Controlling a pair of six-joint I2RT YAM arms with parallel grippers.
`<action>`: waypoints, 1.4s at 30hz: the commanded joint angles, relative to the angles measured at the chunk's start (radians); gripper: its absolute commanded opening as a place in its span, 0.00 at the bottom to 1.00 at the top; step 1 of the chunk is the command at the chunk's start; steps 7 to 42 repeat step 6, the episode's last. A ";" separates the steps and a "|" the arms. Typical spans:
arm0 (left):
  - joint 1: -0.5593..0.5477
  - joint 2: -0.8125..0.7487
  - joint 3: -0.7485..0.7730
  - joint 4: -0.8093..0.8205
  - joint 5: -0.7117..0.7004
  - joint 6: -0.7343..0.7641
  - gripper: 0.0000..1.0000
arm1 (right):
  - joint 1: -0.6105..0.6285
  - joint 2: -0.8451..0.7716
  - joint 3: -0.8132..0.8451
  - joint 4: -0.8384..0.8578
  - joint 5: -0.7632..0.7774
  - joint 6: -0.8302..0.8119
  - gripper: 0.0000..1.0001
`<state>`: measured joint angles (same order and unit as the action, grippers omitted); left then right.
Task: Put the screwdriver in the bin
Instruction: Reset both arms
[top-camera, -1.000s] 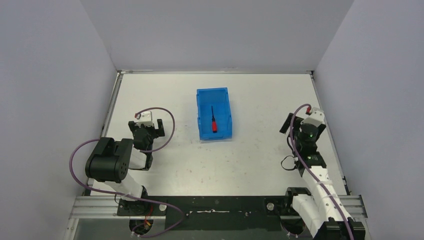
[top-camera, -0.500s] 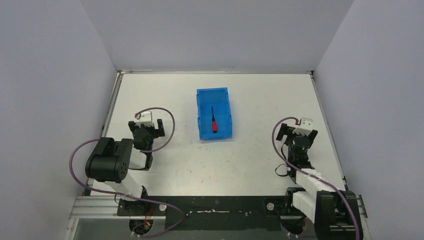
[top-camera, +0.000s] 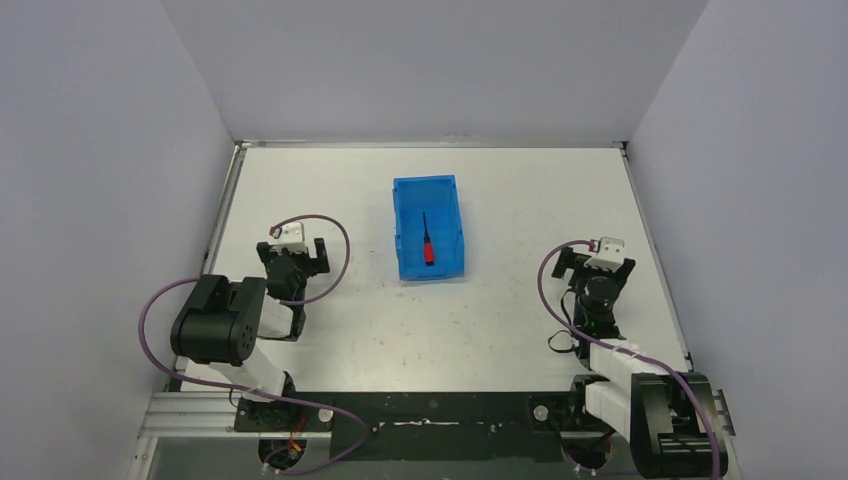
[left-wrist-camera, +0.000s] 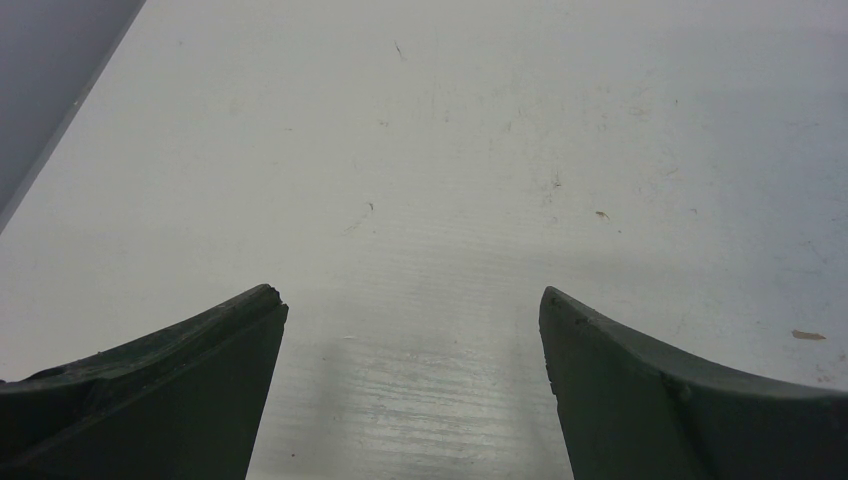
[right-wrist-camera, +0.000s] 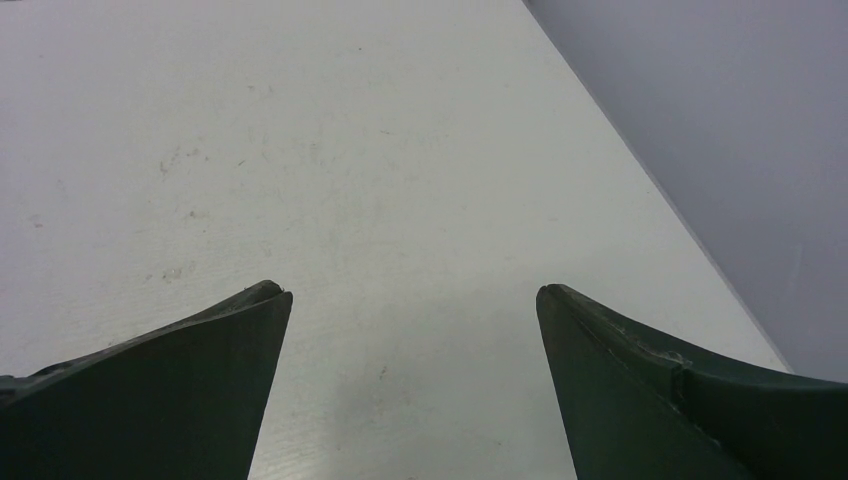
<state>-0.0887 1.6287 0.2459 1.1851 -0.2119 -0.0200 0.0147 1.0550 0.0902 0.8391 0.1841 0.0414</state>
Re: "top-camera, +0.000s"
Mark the blue plastic bin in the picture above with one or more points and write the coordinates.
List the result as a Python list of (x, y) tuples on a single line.
[(438, 197)]

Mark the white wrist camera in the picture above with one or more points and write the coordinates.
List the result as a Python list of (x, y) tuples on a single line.
[(609, 255), (292, 236)]

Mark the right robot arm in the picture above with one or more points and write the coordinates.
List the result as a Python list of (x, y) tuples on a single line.
[(668, 417)]

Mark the red black screwdriver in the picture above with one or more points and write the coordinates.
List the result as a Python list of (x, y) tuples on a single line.
[(428, 251)]

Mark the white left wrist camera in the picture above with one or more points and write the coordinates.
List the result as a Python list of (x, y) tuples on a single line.
[(292, 236)]

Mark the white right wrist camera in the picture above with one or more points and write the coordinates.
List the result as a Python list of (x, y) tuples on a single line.
[(609, 255)]

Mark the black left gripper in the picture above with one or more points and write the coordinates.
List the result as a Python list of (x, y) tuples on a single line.
[(317, 256)]

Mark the aluminium frame rail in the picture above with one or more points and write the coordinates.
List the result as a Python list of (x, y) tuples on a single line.
[(192, 415)]

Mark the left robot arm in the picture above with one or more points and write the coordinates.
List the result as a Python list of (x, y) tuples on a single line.
[(222, 321)]

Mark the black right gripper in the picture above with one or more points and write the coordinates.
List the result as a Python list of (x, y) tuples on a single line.
[(575, 261)]

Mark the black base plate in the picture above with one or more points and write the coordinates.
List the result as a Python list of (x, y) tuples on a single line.
[(543, 427)]

